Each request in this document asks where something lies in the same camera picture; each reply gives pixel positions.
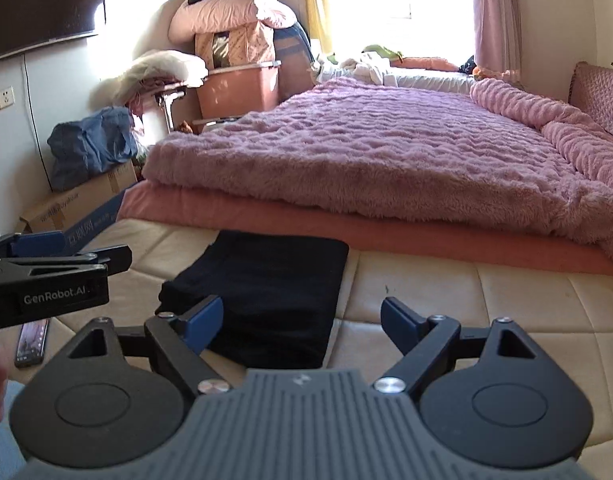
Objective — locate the black wall television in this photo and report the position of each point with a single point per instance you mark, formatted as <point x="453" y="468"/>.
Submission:
<point x="41" y="15"/>

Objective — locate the white wall outlet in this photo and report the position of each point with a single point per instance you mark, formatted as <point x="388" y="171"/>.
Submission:
<point x="5" y="98"/>

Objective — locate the white window seat cushion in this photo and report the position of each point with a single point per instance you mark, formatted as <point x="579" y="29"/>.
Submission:
<point x="431" y="81"/>

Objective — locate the yellow curtain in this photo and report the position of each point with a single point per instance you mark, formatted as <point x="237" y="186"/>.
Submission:
<point x="319" y="5"/>

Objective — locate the black pants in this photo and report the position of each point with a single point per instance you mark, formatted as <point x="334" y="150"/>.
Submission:
<point x="266" y="290"/>

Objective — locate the pink folded clothes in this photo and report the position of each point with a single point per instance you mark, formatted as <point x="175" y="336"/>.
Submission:
<point x="144" y="92"/>

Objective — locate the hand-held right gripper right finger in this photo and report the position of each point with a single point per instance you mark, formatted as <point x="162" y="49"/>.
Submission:
<point x="401" y="322"/>

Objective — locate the blue-grey fabric bag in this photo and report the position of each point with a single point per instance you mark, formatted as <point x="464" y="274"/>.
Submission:
<point x="86" y="150"/>

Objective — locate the orange cloth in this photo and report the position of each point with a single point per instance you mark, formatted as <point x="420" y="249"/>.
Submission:
<point x="494" y="73"/>

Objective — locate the brown plush toy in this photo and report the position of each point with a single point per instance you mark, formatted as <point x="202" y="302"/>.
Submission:
<point x="185" y="126"/>

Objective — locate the salmon pillow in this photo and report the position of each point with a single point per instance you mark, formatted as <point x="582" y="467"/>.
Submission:
<point x="424" y="63"/>

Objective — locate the white folding table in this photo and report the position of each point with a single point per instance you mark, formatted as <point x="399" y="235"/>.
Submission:
<point x="169" y="97"/>

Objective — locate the beige patterned storage bag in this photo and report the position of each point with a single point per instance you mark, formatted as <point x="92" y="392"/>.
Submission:
<point x="246" y="42"/>

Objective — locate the cardboard box with blue stripe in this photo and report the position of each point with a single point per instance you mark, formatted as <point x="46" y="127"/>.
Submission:
<point x="76" y="207"/>

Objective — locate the blue and brown bag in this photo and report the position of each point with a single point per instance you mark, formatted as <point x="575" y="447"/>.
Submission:
<point x="291" y="60"/>

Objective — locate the fluffy pink blanket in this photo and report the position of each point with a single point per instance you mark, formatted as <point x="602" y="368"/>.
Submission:
<point x="386" y="150"/>

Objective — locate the green cloth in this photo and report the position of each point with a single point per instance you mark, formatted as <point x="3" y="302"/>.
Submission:
<point x="381" y="51"/>

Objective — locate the pink plastic storage bin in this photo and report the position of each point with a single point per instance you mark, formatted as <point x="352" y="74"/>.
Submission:
<point x="236" y="90"/>

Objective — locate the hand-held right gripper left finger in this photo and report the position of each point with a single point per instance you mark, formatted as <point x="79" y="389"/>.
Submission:
<point x="206" y="322"/>

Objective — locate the black smartphone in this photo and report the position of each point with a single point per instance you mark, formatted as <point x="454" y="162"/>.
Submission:
<point x="31" y="342"/>

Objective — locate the beige quilted mattress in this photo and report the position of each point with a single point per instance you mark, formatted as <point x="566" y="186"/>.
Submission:
<point x="461" y="300"/>

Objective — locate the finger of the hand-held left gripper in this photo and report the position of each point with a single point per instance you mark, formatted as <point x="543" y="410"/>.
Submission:
<point x="106" y="259"/>
<point x="39" y="245"/>

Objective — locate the dark small cloth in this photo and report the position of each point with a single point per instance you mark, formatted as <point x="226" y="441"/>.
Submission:
<point x="466" y="65"/>

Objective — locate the pink curtain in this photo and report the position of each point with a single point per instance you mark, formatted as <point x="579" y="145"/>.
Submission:
<point x="496" y="15"/>

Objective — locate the pink duvet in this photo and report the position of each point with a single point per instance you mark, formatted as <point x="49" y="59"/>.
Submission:
<point x="221" y="15"/>

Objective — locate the salmon pink blanket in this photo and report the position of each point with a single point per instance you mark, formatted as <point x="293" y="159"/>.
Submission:
<point x="236" y="215"/>

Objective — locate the white crumpled clothes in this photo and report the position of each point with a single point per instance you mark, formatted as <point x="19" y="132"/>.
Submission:
<point x="366" y="70"/>

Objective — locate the white fluffy blanket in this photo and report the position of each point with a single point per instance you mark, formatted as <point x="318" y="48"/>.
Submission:
<point x="161" y="65"/>

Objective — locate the pink pillow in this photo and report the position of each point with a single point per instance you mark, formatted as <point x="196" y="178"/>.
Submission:
<point x="604" y="100"/>

